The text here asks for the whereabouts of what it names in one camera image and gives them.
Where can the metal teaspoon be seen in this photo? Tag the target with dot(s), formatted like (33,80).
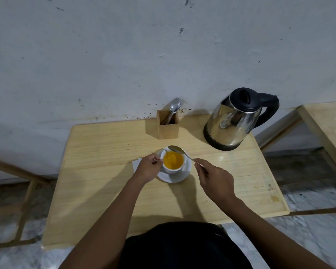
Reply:
(177,150)

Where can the light wooden side table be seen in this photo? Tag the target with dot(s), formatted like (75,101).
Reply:
(327,126)

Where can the person's right forearm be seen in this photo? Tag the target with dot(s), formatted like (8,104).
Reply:
(268,238)

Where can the white saucer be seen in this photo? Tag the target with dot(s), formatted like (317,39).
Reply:
(182,176)

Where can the person's right hand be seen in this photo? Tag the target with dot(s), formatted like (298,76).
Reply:
(217,183)

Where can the person's right thumb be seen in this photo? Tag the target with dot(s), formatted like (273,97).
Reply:
(199,163)

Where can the person's left hand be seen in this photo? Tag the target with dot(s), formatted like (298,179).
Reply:
(147,170)

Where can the wooden cutlery holder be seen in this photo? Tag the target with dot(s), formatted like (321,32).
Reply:
(169,131)

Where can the person's black shirt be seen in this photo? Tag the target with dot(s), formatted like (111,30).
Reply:
(182,246)

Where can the person's left forearm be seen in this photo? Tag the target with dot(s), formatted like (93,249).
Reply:
(106,224)

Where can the metal spoon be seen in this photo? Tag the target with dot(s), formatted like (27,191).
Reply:
(174,106)

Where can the white paper napkin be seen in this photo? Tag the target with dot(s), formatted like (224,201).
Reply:
(136,165)

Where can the wooden frame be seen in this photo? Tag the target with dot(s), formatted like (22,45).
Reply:
(25,198)

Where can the steel electric kettle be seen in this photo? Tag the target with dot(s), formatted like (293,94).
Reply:
(232,123)

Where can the white ceramic cup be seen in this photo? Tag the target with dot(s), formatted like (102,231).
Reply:
(173,168)

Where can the metal fork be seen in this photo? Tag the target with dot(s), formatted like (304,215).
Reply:
(181,104)

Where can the yellow drink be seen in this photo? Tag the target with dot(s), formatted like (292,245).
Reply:
(173,160)

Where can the person's left fingers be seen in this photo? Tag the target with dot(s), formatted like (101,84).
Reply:
(154,160)

